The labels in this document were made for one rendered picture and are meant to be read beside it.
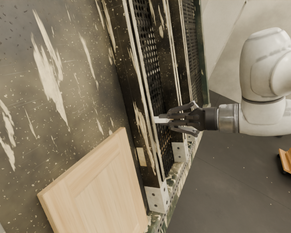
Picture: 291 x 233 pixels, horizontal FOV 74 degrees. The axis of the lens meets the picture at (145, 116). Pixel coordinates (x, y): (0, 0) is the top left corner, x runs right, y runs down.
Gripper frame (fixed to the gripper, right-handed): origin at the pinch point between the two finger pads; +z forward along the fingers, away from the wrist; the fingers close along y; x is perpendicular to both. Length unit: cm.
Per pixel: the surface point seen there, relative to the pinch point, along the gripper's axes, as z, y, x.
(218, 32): 13, 28, -347
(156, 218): 4.1, -37.9, 10.1
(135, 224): 6.8, -30.6, 20.3
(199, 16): 5, 42, -130
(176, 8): 3, 42, -53
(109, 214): 6.8, -16.4, 29.6
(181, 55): 4, 17, -53
